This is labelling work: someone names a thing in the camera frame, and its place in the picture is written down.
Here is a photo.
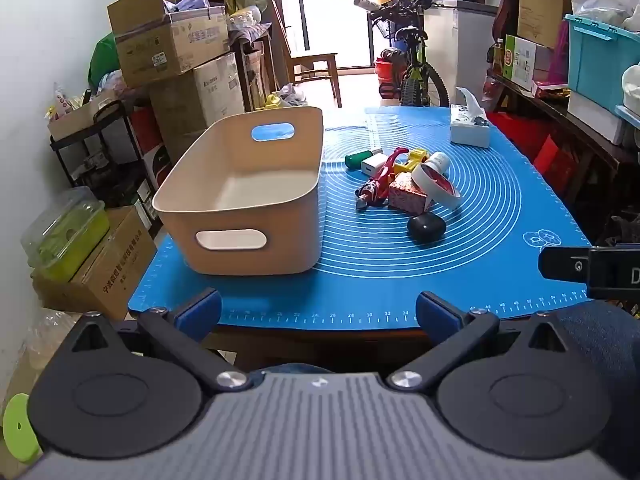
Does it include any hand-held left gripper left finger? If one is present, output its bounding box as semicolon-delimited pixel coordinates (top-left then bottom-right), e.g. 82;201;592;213
69;288;252;395

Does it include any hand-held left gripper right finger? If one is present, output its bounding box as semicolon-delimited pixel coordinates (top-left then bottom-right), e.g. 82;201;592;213
386;290;572;392

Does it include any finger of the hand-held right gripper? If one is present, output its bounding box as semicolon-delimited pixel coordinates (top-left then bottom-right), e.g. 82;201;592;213
539;246;592;281

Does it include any black earbud case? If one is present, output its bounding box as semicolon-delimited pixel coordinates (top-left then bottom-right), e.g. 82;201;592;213
406;212;447;244

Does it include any beige plastic storage basket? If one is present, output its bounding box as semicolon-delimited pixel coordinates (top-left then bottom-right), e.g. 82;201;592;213
152;106;325;277

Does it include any red floral box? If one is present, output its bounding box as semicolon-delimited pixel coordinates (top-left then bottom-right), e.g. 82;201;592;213
387;175;431;214

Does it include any white tape roll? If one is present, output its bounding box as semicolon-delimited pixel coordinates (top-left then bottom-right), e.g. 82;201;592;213
411;162;462;211

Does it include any red toy figure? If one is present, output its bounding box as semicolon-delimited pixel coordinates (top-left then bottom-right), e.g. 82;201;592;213
355;147;410;211

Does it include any white pill bottle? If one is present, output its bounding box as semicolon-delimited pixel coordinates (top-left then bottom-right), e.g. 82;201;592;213
425;151;451;176

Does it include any yellow plastic toy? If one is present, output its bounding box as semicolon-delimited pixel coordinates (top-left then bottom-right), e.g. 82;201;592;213
392;148;431;174

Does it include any white charger plug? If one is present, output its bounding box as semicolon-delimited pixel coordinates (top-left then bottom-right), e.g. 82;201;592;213
361;154;389;179

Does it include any blue silicone mat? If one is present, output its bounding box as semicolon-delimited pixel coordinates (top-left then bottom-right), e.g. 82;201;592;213
128;106;601;331

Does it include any person's leg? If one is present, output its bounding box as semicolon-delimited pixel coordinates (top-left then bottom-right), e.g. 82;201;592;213
552;302;640;480

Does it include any cardboard box with black print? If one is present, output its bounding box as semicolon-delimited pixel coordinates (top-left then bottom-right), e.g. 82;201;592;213
32;205;159;322

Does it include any dark wooden side table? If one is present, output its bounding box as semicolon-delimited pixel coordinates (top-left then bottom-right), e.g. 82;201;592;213
486;72;640;243

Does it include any clear bag of grain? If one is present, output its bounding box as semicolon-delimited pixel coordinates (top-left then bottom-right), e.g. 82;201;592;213
24;309;87;378

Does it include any green container with clear lid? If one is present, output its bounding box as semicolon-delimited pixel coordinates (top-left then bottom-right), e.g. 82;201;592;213
21;186;111;282

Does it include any white tissue box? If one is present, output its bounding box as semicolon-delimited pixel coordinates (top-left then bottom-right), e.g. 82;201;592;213
449;87;492;149

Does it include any black metal rack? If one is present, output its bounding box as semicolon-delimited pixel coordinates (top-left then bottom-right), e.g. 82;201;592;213
49;100;157;213

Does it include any red and white carton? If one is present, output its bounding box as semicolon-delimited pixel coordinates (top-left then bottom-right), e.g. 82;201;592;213
131;105;174;196

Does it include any teal storage bin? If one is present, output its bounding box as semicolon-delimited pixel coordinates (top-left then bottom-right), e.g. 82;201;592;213
563;14;640;114

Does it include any green and white box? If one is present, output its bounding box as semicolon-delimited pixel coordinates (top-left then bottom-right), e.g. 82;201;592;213
502;35;539;92

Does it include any green round disc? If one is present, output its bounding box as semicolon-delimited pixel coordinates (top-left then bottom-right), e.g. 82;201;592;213
2;393;44;464

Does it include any small cardboard box on rack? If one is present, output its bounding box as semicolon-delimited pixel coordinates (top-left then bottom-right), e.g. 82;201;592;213
48;91;122;142

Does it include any white chest freezer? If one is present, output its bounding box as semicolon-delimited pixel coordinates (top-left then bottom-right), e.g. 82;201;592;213
423;0;501;107

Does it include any bicycle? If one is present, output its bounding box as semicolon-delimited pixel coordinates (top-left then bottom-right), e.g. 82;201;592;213
354;0;451;108

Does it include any red bucket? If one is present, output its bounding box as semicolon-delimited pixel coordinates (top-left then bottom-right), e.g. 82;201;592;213
374;57;407;87

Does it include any flat upright cardboard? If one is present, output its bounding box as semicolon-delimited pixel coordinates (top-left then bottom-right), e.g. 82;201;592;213
517;0;577;49

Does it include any green bag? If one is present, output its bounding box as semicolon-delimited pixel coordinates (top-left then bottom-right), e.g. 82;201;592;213
88;32;122;89

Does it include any open cardboard box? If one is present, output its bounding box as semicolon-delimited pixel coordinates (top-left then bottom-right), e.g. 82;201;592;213
107;0;231;89

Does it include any wooden chair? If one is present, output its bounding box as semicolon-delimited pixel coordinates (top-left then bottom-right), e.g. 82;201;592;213
270;0;344;109

